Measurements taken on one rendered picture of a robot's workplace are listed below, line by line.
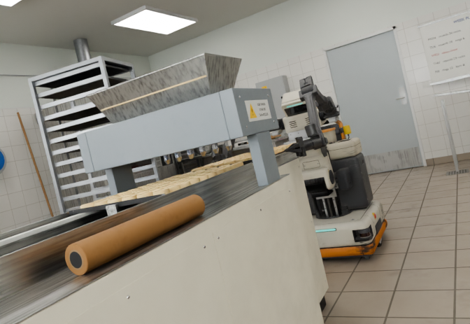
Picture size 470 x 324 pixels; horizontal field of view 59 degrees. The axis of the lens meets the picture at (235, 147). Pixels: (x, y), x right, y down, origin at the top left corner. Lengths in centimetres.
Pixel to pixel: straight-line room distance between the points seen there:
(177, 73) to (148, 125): 21
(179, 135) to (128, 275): 70
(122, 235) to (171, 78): 75
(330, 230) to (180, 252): 214
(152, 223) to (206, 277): 20
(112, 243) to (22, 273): 16
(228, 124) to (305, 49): 562
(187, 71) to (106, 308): 89
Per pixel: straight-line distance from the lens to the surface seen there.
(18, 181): 608
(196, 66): 143
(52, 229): 134
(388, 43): 663
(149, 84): 154
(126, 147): 158
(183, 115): 142
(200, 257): 102
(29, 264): 88
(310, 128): 217
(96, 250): 83
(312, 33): 689
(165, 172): 646
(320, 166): 300
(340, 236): 301
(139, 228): 91
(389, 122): 661
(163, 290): 91
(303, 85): 251
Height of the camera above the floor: 102
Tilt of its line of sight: 1 degrees down
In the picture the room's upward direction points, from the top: 13 degrees counter-clockwise
